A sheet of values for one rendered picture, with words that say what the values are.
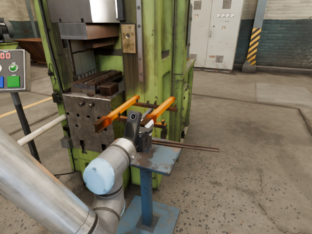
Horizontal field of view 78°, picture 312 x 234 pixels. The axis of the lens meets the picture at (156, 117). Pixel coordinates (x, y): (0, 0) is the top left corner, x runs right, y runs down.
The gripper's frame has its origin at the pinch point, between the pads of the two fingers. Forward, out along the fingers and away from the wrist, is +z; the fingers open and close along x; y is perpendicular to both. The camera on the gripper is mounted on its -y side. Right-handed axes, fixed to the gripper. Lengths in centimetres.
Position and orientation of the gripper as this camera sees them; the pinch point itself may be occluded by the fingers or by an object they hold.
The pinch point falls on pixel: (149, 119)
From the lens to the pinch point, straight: 82.6
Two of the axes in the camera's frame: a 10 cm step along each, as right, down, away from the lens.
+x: 9.3, 1.7, -3.3
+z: 3.7, -4.0, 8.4
